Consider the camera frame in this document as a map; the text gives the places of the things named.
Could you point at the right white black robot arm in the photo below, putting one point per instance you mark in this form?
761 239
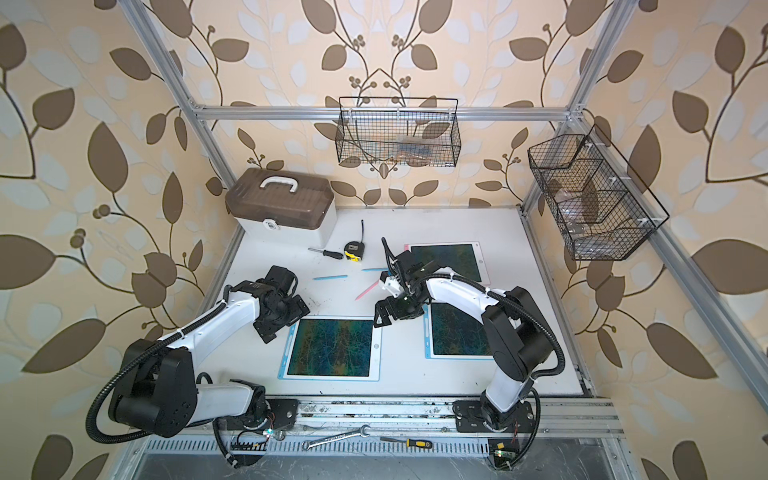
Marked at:
523 345

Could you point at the right blue writing tablet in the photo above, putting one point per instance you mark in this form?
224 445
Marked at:
450 334

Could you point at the yellow black tape measure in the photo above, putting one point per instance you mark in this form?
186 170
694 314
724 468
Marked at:
354 250

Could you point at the pink writing tablet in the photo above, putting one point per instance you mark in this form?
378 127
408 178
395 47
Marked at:
464 258

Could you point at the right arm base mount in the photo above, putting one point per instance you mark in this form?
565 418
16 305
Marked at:
519 427

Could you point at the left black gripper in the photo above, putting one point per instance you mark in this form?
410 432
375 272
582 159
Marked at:
298 309

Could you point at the right black wire basket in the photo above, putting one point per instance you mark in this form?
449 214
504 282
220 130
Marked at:
603 211

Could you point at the black wire basket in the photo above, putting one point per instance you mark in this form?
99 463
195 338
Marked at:
394 130
603 211

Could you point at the blue writing tablet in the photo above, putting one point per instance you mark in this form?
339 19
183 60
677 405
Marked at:
450 334
332 348

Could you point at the yellow black handle screwdriver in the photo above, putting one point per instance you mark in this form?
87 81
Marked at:
410 443

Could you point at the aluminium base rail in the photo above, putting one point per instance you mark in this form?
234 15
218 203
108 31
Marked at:
427 418

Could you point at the back black wire basket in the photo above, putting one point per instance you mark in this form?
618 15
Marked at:
394 130

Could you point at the brown lid white toolbox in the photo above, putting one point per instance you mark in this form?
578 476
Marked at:
283 207

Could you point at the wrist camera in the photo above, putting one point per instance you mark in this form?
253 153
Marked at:
404 267
282 279

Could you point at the silver wrench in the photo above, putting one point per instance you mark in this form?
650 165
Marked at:
361 432

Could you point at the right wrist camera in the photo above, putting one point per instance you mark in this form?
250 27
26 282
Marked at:
404 267

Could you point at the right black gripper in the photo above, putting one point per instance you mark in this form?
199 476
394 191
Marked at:
380 307

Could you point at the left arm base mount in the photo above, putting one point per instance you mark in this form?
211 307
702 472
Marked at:
244 440

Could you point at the left blue writing tablet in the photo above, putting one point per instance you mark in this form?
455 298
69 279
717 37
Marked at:
332 348

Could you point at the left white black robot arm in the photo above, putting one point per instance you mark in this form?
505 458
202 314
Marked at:
158 392

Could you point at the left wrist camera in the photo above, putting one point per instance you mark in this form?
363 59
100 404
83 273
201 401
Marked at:
282 279

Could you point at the pink stylus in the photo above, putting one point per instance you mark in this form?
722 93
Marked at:
367 290

